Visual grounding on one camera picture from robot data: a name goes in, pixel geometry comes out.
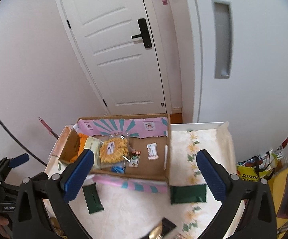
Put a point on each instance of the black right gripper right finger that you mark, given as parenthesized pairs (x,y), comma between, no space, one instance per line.
(258,219)

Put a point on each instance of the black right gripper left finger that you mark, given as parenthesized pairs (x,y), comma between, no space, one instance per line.
(30,219)

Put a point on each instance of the dark green snack packet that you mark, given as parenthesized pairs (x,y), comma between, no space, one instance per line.
(92,199)

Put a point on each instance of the white red small sachet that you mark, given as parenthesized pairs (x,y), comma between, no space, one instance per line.
(152,151)

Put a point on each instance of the person's left hand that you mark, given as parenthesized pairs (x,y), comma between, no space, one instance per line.
(3,224)

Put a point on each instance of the yellow potato chips bag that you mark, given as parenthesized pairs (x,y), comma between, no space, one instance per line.
(258,167)

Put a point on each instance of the dark green square packet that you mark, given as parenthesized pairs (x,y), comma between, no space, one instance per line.
(188,194)

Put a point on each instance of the black gold snack bar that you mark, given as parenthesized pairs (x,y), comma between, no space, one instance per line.
(161,230)

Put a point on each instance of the floral cream tablecloth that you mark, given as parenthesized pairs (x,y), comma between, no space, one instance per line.
(133,214)

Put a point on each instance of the orange snack packet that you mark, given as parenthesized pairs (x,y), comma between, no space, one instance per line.
(83,139)

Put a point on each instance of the pale yellow snack packet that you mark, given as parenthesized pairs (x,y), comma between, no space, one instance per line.
(94,145)

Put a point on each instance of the blue snack packet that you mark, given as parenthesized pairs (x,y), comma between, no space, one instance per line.
(118,168)

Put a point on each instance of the yellow waffle chips bag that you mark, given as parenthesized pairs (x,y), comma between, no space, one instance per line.
(114,149)

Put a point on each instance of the small brown orange sachet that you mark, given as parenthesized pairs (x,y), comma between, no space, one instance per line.
(134,159)

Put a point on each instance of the cardboard box with pink lining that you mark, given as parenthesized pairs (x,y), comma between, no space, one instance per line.
(129,151)

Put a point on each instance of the white panel door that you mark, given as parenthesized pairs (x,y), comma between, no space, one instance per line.
(125,74)

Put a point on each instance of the pink handled tool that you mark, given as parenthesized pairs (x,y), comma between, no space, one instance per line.
(48,128)

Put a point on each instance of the white wardrobe with recessed handle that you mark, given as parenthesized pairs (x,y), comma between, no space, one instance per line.
(235,69)

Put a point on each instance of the black door handle lock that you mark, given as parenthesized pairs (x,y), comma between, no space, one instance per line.
(144,33)

